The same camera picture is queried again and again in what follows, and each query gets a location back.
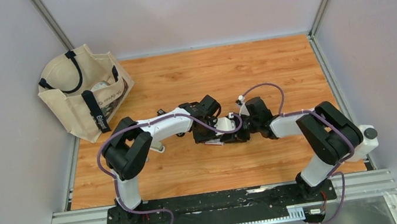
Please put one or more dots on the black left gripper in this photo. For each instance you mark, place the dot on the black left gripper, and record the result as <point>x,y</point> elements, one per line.
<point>199,139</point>

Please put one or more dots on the black large stapler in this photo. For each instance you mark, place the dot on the black large stapler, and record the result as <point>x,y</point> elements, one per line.
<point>160,112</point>

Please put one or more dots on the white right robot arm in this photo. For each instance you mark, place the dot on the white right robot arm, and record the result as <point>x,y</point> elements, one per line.
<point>330,134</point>

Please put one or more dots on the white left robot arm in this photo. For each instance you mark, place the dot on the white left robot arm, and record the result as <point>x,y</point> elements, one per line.
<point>130,143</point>

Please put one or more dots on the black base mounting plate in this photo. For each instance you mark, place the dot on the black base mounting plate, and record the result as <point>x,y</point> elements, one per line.
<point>236,206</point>

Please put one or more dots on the white box with black knob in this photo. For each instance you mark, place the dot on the white box with black knob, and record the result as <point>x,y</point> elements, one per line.
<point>368,144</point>

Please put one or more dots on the beige canvas tote bag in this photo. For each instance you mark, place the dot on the beige canvas tote bag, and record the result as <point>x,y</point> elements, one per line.
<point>84,90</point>

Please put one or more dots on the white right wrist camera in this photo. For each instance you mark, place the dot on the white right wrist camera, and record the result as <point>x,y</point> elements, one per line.
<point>240,102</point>

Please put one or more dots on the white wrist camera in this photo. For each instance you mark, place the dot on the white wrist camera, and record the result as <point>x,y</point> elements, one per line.
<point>231,123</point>
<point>240,102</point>

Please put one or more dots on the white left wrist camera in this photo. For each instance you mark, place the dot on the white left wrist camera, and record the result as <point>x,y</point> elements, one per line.
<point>231,123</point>

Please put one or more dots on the aluminium frame rail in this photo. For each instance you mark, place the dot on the aluminium frame rail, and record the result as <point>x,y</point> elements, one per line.
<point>352,186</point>

